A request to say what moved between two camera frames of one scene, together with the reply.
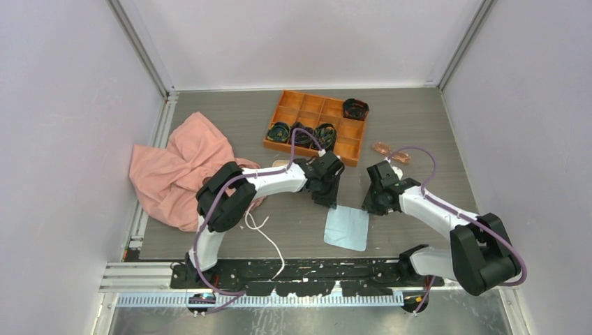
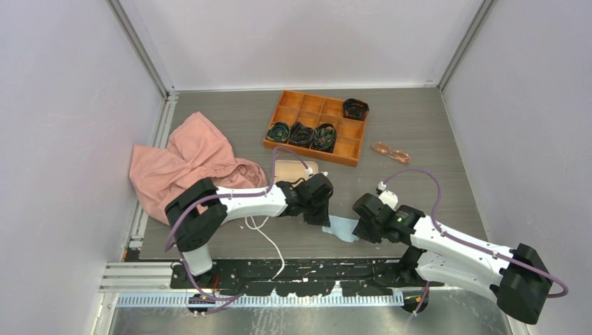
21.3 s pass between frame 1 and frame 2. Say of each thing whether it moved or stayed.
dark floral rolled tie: stayed
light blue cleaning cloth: moved
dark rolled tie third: stayed
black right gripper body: moved
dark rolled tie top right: stayed
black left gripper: moved
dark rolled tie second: stayed
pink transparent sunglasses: stayed
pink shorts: stayed
